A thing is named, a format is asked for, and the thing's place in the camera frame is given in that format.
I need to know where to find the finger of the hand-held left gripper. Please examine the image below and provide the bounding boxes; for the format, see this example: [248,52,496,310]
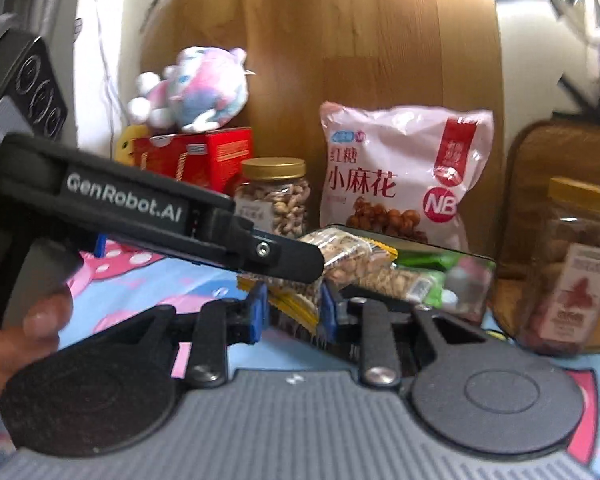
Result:
[195,209,327,284]

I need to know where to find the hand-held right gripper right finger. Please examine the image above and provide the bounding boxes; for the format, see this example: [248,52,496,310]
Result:
[320,283,506,389]

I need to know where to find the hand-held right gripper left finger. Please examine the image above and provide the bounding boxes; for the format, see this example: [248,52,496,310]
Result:
[92,284,268,391]

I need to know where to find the clear nut packet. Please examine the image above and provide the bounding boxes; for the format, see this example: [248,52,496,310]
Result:
[349,264,447,307]
[296,227,399,282]
[237,269,332,337]

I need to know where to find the dark green snack packet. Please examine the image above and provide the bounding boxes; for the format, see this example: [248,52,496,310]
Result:
[422,270,449,309]

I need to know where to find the white plastic cup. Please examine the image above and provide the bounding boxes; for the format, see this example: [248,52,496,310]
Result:
[444,264,477,312]

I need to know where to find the black box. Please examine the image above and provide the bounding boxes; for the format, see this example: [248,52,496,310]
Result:
[319,221,497,327]

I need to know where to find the person's left hand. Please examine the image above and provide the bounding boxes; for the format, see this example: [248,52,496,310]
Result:
[0,293,74,411]

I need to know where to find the round nut jar gold lid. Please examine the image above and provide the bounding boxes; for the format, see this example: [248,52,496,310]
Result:
[234,157,312,242]

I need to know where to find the yellow duck plush toy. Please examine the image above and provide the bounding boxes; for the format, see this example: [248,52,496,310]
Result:
[114,124,151,164]

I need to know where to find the red gift box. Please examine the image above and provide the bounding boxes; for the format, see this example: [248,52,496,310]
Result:
[132,127,254,197]

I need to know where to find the cartoon pig printed bedsheet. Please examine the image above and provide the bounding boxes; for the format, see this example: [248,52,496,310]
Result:
[0,236,600,480]

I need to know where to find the pink snack bag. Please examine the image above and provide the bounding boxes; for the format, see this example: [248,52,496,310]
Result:
[319,101,495,252]

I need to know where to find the pink blue plush toy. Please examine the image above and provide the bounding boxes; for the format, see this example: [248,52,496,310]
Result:
[127,45,256,134]

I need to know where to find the wooden board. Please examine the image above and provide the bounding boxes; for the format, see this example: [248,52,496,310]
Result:
[139,0,507,241]

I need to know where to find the brown seat cushion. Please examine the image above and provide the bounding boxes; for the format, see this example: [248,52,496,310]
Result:
[494,118,600,352]

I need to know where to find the square nut jar yellow lid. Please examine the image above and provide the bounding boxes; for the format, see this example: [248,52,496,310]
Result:
[521,175,600,357]

